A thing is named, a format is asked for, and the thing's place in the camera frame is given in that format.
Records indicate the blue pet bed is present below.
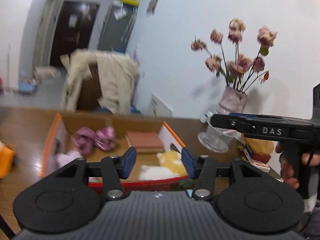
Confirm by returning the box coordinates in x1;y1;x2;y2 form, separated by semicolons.
18;81;37;95

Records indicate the white board against wall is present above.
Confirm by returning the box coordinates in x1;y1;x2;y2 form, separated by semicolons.
148;93;173;118

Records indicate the orange cardboard box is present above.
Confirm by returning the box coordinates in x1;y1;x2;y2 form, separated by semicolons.
40;113;188;192

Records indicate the pink dried flower bouquet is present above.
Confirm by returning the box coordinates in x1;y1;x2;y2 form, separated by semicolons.
190;18;278;93

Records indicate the orange snack bag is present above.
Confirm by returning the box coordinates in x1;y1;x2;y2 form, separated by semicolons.
0;141;16;179

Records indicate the grey refrigerator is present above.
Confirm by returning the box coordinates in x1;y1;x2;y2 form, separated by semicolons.
97;0;138;53

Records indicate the beige coat on chair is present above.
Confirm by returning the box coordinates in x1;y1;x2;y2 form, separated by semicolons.
60;49;139;115

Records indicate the pink satin cloth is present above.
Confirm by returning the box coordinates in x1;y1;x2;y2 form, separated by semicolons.
94;126;116;152
72;127;95;155

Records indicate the red brown sponge block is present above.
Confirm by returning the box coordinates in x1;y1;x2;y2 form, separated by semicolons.
125;131;164;153

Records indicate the pink glass vase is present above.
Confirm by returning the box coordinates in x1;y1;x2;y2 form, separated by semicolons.
216;86;247;115

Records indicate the yellow white plush toy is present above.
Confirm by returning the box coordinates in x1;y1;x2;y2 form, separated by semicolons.
138;151;187;181

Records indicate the white dog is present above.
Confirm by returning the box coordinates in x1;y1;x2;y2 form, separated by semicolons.
34;66;61;81

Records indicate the brown wooden chair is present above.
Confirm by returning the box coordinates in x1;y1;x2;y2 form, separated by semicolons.
76;64;102;111

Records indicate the dark entrance door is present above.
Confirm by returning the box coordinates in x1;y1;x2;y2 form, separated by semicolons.
50;1;100;67

